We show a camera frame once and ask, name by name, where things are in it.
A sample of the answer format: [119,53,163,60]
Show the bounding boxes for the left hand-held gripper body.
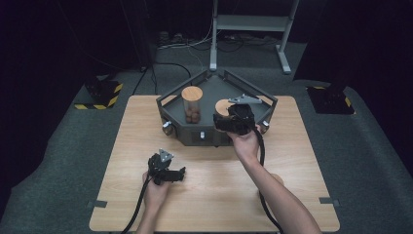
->
[147,148,175,186]

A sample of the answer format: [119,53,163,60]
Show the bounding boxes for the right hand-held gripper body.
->
[227,94,263,137]

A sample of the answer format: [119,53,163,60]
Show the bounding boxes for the short glass jar wooden lid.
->
[213,98,236,123]

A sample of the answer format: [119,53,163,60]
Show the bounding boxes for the dark grey corner shelf tray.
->
[156,68,279,147]

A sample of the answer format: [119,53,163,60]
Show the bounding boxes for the tall glass jar wooden lid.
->
[180,85,205,125]

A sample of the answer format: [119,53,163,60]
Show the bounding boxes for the person's left hand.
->
[142,171,173,212]

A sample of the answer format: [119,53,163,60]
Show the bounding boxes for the person's right hand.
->
[227,124,263,164]

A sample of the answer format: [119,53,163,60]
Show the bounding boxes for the grey tape piece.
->
[85,199,108,210]
[319,196,342,209]

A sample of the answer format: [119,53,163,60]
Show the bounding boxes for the power strip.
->
[158,30,183,47]

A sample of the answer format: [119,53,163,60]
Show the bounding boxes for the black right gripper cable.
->
[253,127,284,234]

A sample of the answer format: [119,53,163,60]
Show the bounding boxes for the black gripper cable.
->
[253,127,284,234]
[120,175,154,234]

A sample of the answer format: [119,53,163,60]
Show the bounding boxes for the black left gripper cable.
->
[120,175,154,234]

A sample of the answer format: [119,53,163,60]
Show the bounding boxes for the black floor cable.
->
[131,61,193,96]

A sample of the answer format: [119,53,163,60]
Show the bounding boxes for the black cable bundle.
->
[216,33,281,54]

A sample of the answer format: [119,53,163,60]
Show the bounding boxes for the white floor cables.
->
[158,19,222,52]

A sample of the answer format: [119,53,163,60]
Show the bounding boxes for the black yellow striped base plate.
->
[73,80,125,111]
[306,85,357,116]

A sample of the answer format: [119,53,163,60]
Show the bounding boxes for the grey metal stand frame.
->
[208,0,300,75]

